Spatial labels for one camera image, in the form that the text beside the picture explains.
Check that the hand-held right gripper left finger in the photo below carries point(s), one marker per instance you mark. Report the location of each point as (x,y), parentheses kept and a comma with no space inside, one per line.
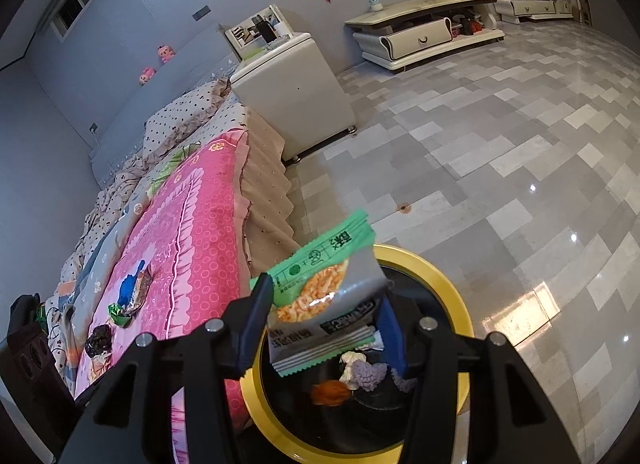
(255,326)

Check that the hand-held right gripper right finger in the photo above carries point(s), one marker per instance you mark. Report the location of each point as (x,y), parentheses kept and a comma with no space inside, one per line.
(392,341)

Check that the lavender sock bundle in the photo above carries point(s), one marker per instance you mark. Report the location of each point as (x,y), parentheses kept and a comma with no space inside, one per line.
(369,375)

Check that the white sock bundle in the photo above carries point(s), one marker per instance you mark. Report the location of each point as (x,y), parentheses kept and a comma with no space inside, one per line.
(352,359)

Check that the balled black plastic bag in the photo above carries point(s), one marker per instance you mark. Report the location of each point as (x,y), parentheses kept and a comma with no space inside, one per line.
(98,340)

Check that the beige cloth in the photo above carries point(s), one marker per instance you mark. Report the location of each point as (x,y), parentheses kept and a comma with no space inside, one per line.
(104,360)

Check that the grey green snack packet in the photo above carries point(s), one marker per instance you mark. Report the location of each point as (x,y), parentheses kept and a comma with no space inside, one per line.
(320,294)

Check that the orange peel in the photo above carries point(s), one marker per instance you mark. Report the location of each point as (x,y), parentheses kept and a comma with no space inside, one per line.
(330,392)

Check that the black bin with yellow rim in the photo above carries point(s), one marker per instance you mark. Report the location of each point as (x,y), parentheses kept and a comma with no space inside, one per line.
(370,419)

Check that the green foil wrapper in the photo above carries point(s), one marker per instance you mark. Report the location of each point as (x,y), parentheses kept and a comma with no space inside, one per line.
(120,315)

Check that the brown wrapper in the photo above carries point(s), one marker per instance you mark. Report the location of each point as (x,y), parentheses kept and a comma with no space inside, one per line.
(145,286)

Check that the grey floral quilt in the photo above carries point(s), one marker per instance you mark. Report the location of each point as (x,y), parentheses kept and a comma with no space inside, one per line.
(100,264)

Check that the pink floral blanket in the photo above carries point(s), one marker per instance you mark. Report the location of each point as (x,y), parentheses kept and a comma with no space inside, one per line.
(190,224)

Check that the beige bed skirt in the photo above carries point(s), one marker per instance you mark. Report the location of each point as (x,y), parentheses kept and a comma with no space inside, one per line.
(265,194)

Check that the polka dot bed sheet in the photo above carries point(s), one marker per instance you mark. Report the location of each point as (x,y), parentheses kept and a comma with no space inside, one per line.
(234,114)

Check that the polka dot pillow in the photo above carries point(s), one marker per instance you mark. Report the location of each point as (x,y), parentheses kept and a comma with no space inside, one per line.
(185,112)

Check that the cream nightstand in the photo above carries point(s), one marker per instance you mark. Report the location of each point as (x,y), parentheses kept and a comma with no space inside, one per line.
(295,94)

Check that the pink doll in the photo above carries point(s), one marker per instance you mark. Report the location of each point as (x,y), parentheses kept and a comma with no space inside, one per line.
(166,52)
(146,75)

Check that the cream tv console table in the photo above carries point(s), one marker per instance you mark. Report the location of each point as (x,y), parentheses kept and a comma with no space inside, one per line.
(415,39)

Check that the cream television stand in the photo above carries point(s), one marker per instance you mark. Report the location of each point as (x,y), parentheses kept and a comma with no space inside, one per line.
(530,7)

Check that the small window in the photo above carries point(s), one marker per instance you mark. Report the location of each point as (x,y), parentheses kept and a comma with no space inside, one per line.
(75,2)

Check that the white picture frame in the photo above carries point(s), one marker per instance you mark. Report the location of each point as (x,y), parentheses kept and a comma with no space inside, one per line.
(240,34)

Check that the grey wall switch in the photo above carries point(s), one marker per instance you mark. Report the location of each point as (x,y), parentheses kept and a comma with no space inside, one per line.
(201,12)

